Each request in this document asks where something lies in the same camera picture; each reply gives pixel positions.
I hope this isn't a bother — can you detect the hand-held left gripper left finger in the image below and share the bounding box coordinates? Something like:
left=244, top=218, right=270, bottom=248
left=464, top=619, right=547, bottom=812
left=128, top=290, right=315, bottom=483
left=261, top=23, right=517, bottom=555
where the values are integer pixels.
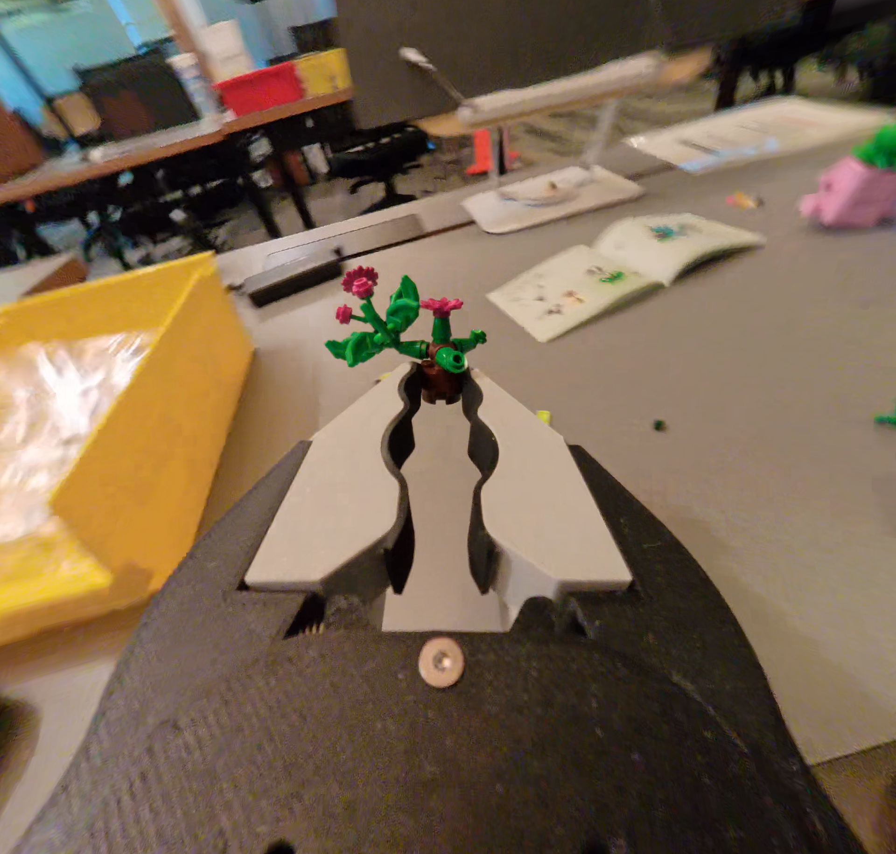
left=244, top=363, right=417, bottom=597

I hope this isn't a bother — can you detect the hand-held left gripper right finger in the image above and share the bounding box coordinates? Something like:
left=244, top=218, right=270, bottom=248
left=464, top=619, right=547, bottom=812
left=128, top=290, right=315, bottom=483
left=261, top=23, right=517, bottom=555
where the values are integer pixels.
left=461, top=368, right=634, bottom=620

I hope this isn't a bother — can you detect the toy brick pink flower plant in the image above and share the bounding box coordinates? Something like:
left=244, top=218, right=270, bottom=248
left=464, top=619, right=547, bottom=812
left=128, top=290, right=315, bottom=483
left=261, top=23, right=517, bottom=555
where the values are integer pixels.
left=324, top=265, right=488, bottom=406

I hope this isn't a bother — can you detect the large yellow plastic bin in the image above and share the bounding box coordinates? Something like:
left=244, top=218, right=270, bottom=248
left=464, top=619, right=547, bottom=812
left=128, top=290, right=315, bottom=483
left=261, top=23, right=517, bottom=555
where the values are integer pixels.
left=0, top=251, right=254, bottom=648

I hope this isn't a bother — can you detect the black flat device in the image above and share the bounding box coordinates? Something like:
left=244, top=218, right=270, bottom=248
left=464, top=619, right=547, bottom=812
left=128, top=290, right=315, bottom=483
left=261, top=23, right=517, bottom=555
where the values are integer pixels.
left=241, top=249, right=345, bottom=308

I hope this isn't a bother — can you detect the open instruction booklet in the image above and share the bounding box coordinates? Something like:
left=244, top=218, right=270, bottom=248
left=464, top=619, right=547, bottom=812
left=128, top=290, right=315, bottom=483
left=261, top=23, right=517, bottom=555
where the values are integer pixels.
left=486, top=212, right=767, bottom=344

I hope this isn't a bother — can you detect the clear plastic bag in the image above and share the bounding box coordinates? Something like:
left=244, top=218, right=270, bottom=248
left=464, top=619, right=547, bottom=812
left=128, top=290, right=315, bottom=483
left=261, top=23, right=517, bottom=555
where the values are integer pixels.
left=0, top=329, right=158, bottom=543

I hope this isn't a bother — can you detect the white base board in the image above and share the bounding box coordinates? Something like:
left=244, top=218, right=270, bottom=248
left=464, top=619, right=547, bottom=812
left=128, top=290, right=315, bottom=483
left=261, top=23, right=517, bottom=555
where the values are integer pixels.
left=461, top=165, right=645, bottom=236

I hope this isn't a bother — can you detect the black office chair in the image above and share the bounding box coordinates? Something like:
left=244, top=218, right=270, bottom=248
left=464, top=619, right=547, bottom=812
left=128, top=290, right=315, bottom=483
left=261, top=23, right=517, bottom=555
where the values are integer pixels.
left=329, top=126, right=431, bottom=215

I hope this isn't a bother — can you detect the orange red object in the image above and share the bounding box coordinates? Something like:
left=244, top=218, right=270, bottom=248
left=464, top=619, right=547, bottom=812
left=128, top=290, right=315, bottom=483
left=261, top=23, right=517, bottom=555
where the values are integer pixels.
left=465, top=130, right=520, bottom=176

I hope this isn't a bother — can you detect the wooden table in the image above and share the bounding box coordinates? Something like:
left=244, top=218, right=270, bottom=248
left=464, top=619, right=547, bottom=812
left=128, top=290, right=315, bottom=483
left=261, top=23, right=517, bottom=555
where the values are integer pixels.
left=0, top=88, right=354, bottom=204

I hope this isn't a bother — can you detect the long pale bar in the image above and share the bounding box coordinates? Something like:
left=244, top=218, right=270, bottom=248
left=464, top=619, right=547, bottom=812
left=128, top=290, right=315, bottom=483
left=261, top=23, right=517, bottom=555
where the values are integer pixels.
left=399, top=46, right=715, bottom=131

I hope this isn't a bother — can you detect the red plastic bin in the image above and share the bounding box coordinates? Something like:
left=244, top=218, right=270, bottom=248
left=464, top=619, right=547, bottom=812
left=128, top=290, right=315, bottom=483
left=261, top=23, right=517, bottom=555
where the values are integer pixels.
left=213, top=62, right=305, bottom=119

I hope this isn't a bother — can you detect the large printed paper sheet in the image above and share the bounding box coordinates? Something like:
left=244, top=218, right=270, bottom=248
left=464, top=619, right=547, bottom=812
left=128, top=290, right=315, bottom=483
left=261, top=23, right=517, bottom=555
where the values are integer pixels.
left=623, top=95, right=896, bottom=175

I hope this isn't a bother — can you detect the pink toy brick pot plant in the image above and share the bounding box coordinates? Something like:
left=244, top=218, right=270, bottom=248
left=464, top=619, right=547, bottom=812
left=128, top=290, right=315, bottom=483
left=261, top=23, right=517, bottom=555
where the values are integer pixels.
left=798, top=123, right=896, bottom=230

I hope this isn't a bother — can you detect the small yellow plastic bin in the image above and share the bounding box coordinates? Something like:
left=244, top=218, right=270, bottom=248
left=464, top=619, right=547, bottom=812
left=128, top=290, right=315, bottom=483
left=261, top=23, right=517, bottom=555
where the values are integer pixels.
left=294, top=48, right=352, bottom=98

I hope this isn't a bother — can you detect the black monitor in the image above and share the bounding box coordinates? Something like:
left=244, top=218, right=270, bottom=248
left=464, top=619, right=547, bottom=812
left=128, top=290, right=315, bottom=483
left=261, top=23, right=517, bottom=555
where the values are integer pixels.
left=76, top=55, right=202, bottom=136

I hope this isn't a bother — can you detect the white container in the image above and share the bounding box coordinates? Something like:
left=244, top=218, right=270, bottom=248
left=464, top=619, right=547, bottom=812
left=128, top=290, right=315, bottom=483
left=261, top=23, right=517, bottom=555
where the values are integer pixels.
left=198, top=20, right=255, bottom=80

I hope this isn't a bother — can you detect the dark partition panel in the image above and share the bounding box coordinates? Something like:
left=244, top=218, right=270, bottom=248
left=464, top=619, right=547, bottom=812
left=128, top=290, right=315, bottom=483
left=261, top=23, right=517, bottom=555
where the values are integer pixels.
left=328, top=0, right=666, bottom=131

